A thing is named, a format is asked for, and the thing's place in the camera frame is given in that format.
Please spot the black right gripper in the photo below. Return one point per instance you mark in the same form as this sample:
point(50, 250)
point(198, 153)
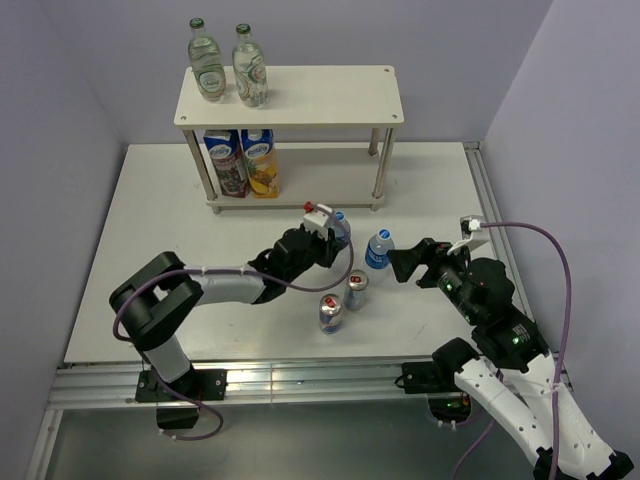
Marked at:
point(430, 252)

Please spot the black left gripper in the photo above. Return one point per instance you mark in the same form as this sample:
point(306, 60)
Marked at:
point(329, 248)

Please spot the water bottle blue label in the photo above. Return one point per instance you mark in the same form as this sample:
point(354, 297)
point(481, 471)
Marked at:
point(342, 229)
point(376, 261)

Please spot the glass soda bottle green cap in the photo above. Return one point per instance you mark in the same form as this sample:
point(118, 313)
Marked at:
point(206, 62)

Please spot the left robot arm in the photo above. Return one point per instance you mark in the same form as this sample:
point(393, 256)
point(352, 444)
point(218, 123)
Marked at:
point(152, 304)

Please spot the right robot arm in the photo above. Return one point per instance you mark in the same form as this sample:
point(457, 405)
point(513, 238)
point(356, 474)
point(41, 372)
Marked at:
point(508, 367)

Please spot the white two-tier shelf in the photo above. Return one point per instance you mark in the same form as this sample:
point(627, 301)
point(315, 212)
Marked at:
point(304, 98)

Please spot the silver blue energy drink can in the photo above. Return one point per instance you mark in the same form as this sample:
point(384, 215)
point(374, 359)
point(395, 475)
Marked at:
point(356, 288)

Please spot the yellow pineapple juice carton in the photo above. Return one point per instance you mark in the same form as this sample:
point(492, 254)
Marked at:
point(260, 159)

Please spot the purple grape juice carton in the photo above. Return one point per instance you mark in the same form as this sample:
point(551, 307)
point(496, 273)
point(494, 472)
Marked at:
point(224, 149)

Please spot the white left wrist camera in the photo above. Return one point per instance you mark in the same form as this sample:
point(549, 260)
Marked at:
point(317, 219)

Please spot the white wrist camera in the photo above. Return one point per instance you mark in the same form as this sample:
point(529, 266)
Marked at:
point(473, 235)
point(317, 219)

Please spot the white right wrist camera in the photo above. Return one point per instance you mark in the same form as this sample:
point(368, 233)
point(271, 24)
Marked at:
point(473, 235)

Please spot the aluminium side rail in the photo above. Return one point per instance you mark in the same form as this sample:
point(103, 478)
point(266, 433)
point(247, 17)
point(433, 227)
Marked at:
point(487, 199)

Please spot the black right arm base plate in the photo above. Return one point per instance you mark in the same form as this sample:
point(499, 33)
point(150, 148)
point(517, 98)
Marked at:
point(427, 377)

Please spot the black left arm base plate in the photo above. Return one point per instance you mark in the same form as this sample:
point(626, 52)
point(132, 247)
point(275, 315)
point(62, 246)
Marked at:
point(207, 385)

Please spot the aluminium mounting rail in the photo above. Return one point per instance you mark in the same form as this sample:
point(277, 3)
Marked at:
point(248, 383)

